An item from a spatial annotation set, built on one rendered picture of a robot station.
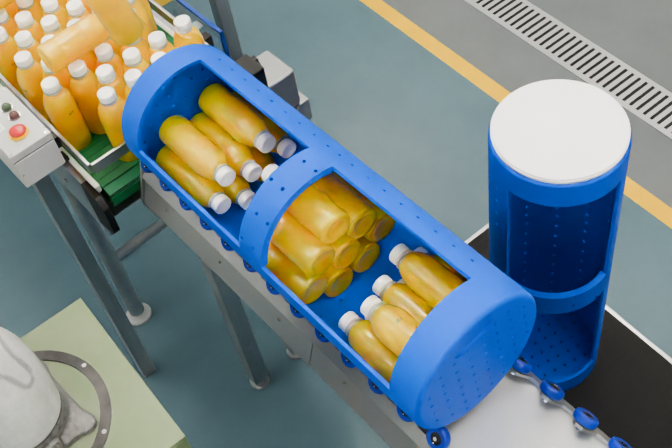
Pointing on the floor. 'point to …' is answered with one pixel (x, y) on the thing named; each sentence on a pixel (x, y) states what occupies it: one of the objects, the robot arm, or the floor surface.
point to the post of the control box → (49, 195)
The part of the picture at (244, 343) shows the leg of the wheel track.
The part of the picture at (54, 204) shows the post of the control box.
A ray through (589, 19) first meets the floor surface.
